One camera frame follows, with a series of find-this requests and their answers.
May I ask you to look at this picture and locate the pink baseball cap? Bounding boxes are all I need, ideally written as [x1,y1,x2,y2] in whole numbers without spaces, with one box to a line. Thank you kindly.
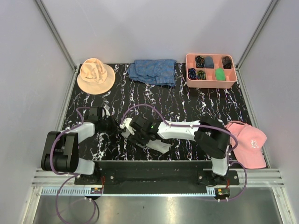
[226,121,267,169]

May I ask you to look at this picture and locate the grey cloth napkin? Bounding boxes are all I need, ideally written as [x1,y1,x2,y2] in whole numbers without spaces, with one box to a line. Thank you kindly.
[122,132,171,154]

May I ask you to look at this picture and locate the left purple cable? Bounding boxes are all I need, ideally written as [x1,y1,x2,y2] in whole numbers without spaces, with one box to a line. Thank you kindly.
[50,106,100,222]

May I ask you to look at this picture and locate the purple cable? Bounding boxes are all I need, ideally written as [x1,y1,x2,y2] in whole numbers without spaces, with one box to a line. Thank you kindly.
[121,104,249,202]
[50,106,100,222]

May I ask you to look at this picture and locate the green rolled sock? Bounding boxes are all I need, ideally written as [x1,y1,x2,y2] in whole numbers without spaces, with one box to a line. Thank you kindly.
[215,68,226,81]

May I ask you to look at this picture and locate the pink compartment tray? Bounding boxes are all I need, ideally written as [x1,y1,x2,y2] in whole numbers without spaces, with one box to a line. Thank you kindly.
[185,53,238,89]

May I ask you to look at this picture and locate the dark brown rolled sock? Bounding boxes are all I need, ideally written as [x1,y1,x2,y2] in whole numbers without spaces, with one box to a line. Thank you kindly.
[221,56,233,69]

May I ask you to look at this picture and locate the black patterned sock top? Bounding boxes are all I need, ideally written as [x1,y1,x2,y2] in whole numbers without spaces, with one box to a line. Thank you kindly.
[195,55,205,68]

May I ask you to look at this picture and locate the blue dotted rolled sock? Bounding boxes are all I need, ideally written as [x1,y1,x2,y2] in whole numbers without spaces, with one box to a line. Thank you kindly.
[188,68,197,80]

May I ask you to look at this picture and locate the orange bucket hat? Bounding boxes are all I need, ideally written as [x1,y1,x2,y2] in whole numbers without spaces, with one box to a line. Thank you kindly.
[77,58,115,95]

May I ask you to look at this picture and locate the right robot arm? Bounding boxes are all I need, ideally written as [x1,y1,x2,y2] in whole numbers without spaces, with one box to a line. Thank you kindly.
[120,116,230,185]

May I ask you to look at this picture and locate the blue grey rolled sock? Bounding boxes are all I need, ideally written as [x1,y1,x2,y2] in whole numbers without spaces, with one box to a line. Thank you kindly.
[204,56,214,69]

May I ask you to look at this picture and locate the aluminium front rail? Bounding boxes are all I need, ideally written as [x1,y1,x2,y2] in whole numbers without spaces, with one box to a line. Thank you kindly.
[32,169,284,197]

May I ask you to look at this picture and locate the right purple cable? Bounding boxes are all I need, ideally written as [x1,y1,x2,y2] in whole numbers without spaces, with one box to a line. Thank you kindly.
[121,104,249,202]

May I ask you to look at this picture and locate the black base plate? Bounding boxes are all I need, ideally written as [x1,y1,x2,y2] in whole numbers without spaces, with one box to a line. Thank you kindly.
[74,160,240,186]

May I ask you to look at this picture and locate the blue checkered cloth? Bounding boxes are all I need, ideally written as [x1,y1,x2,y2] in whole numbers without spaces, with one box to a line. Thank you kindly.
[128,59,176,87]

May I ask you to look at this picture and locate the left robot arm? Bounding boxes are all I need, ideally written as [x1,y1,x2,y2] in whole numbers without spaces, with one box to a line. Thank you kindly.
[41,105,120,185]

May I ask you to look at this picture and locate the yellow patterned rolled sock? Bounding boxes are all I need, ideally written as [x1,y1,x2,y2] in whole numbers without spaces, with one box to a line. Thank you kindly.
[197,70,206,80]

